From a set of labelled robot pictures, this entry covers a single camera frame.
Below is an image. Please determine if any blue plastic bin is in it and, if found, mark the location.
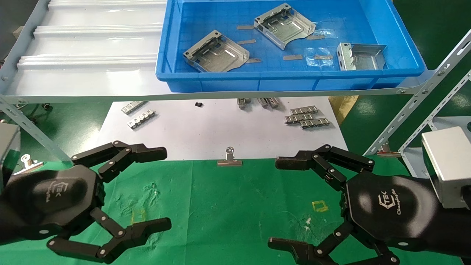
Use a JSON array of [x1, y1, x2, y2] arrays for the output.
[[155, 0, 427, 93]]

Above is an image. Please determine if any brown cardboard piece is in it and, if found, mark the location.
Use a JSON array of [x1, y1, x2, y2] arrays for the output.
[[327, 95, 360, 126]]

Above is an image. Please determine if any gray metal shelf unit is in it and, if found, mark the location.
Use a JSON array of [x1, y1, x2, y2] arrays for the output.
[[399, 68, 471, 218]]

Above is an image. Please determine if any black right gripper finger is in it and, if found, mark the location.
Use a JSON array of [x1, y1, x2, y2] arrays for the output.
[[275, 144, 376, 192], [267, 221, 400, 265]]

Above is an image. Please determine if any green table cloth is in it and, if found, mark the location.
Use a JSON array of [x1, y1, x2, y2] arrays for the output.
[[0, 155, 465, 265]]

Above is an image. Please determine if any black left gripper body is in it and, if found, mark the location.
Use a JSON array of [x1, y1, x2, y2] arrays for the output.
[[0, 164, 106, 246]]

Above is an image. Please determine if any sheet metal bracket part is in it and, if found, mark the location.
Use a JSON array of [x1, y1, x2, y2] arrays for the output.
[[254, 3, 316, 50], [183, 30, 250, 73]]

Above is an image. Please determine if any white corrugated panel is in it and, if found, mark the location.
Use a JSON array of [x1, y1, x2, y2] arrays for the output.
[[7, 0, 168, 98]]

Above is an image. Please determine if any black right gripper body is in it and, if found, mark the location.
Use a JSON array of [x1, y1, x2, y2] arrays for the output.
[[345, 174, 471, 259]]

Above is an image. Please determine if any clear plastic film piece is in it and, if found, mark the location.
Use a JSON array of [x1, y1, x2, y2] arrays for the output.
[[313, 26, 345, 39], [304, 54, 336, 68]]

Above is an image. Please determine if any white paper sheet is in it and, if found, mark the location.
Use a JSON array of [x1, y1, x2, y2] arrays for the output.
[[92, 96, 350, 162]]

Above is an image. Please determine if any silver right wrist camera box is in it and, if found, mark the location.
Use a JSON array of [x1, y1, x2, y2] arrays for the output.
[[421, 126, 471, 209]]

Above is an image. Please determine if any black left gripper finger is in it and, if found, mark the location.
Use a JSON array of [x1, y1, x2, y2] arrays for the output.
[[46, 207, 172, 264], [71, 141, 167, 184]]

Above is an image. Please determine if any gray metal rack frame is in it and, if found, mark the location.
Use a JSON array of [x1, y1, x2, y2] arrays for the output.
[[0, 0, 471, 163]]

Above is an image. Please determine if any folded sheet metal box part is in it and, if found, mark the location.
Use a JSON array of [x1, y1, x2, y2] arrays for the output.
[[337, 42, 387, 71]]

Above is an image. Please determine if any silver binder clip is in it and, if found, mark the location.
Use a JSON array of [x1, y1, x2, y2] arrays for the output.
[[376, 141, 402, 158], [217, 146, 243, 167], [13, 153, 44, 176]]

